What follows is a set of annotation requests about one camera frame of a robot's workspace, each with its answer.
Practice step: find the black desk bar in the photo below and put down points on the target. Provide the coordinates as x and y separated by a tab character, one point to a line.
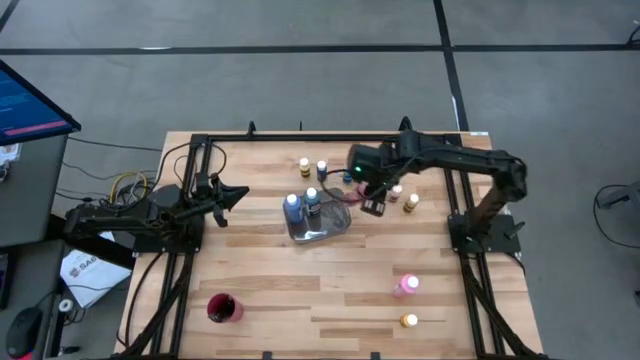
100	252

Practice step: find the black keyboard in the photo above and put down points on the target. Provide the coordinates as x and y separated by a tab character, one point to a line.
5	280

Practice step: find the small yellow paint bottle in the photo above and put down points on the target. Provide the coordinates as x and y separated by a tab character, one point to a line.
407	322

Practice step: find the small amber black-banded bottle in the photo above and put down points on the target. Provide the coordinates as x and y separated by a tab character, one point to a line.
410	205

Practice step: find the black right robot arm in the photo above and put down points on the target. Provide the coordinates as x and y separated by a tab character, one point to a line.
460	157

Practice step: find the black metal rig frame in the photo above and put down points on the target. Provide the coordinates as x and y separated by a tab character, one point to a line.
325	137

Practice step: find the dark red plastic cup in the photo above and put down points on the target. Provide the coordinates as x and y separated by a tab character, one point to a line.
222	310

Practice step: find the large periwinkle paint bottle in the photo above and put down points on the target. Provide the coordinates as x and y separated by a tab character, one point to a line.
294	212

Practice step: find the grey desk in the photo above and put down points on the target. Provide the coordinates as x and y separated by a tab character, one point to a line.
30	200

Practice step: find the black computer mouse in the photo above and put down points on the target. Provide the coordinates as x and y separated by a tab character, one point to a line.
22	332

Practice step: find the computer monitor with blue screen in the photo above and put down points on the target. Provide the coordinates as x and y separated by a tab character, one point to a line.
25	110

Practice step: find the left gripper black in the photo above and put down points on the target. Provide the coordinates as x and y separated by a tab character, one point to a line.
212	200

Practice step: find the small pink black-banded bottle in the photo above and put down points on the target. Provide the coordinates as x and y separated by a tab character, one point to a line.
395	195

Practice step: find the small yellow black-banded bottle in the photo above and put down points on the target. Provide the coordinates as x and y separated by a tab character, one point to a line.
304	171

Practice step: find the large dark blue paint bottle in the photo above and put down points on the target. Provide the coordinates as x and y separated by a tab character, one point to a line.
313	205

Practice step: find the white printed paper sheet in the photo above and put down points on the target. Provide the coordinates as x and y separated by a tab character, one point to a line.
90	275

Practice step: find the large pink paint bottle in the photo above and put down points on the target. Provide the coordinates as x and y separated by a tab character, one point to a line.
401	289

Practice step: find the white tape roll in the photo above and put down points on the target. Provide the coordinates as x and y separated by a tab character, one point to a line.
60	305

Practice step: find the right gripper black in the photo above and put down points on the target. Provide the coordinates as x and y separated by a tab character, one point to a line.
367	165

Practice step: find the translucent grey plastic bin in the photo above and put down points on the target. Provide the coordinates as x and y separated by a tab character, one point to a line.
330	225

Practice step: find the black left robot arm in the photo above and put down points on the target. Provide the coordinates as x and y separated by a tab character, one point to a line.
115	220

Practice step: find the grey metal stand foot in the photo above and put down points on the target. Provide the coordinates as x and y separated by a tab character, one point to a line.
625	196

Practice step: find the small navy paint bottle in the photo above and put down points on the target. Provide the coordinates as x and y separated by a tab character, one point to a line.
321	174

